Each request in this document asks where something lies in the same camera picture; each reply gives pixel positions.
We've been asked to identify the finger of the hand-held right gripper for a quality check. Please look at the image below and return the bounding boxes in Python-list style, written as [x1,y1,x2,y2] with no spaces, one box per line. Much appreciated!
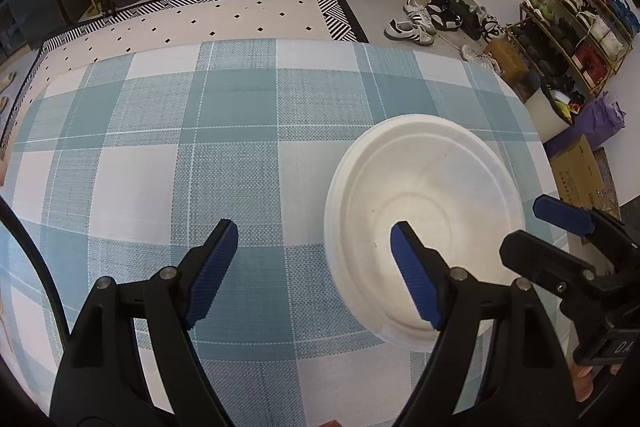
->
[532,194,640,270]
[500,230,596,303]

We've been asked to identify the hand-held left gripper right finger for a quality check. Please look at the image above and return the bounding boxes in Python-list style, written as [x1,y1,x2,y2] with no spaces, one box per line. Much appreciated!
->
[390,221,583,427]

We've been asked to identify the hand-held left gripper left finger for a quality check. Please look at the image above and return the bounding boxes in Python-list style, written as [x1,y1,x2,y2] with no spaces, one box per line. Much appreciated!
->
[50,218,239,427]

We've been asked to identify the white bowl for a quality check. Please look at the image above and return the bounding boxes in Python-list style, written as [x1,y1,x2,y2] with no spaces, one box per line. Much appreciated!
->
[323,113,527,353]

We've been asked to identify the person's right hand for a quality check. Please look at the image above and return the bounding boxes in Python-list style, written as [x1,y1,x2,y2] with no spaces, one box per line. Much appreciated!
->
[572,362,619,403]

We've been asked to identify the large cardboard box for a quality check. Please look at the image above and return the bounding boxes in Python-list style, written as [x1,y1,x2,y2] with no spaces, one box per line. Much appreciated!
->
[550,134,621,208]

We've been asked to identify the white bin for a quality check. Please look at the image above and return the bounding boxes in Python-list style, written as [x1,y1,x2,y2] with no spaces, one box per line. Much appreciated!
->
[522,87,573,142]

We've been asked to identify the purple bag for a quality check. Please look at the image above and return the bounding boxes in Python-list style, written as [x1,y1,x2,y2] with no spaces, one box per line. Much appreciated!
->
[542,92,628,158]

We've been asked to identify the blue plaid tablecloth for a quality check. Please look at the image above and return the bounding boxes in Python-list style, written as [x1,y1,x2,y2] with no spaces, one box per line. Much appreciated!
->
[0,38,571,427]

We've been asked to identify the collection of shelved shoes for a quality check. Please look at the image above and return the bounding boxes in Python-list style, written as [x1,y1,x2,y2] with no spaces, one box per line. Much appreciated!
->
[507,0,640,95]

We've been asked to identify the cluster of loose sneakers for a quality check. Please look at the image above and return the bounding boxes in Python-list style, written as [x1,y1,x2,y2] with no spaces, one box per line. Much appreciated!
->
[384,0,506,75]

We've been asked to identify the black cable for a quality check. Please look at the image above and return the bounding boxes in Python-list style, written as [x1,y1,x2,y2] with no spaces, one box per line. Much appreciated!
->
[0,194,71,343]

